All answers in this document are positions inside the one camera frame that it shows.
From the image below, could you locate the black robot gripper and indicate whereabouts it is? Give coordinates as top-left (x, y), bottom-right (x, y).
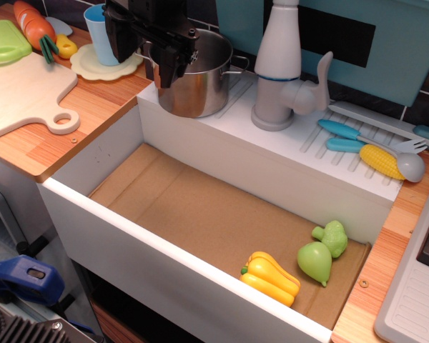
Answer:
top-left (102, 1), bottom-right (199, 89)

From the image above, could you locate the stainless steel pot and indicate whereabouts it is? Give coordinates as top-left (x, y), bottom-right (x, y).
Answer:
top-left (146, 29), bottom-right (250, 118)

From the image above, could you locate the white toy sink basin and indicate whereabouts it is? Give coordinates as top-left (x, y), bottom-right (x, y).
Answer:
top-left (40, 75), bottom-right (402, 342)

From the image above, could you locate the pale yellow flower coaster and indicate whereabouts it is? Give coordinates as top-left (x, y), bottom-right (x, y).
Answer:
top-left (70, 44), bottom-right (144, 81)

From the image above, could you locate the light blue plastic cup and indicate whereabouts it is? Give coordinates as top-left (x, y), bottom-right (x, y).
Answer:
top-left (84, 4), bottom-right (119, 66)

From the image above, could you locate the grey toy knife blade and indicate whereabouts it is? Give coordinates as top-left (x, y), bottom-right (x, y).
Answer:
top-left (46, 16), bottom-right (73, 36)

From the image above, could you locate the white toy faucet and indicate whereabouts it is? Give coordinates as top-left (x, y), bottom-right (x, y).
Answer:
top-left (251, 1), bottom-right (333, 131)

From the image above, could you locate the orange toy carrot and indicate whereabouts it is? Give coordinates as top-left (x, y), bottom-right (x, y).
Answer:
top-left (13, 1), bottom-right (59, 64)

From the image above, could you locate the wooden cutting board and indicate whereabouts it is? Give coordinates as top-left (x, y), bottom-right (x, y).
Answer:
top-left (0, 53), bottom-right (80, 136)

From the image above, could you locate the green plastic cutting board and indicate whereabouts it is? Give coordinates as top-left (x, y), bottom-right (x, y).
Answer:
top-left (0, 19), bottom-right (32, 66)

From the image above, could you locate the yellow toy bell pepper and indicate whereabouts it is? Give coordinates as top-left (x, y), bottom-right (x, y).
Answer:
top-left (240, 252), bottom-right (301, 307)

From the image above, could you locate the green toy broccoli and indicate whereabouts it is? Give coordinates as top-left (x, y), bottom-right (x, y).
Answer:
top-left (312, 220), bottom-right (348, 259)

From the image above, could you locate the yellow toy corn cob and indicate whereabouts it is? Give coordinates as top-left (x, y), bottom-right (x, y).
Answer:
top-left (359, 144), bottom-right (405, 180)

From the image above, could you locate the green toy pear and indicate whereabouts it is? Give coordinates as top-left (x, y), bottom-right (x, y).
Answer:
top-left (297, 242), bottom-right (332, 287)

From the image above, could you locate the blue clamp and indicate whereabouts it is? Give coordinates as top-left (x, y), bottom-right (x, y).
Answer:
top-left (0, 255), bottom-right (65, 306)

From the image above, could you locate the white toy stove top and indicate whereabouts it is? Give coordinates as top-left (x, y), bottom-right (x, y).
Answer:
top-left (375, 197), bottom-right (429, 342)

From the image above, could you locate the blue handled toy fork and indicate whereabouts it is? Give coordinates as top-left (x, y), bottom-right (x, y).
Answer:
top-left (318, 119), bottom-right (428, 154)

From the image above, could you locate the blue handled toy spoon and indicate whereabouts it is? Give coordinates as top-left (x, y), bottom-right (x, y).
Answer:
top-left (325, 137), bottom-right (426, 184)

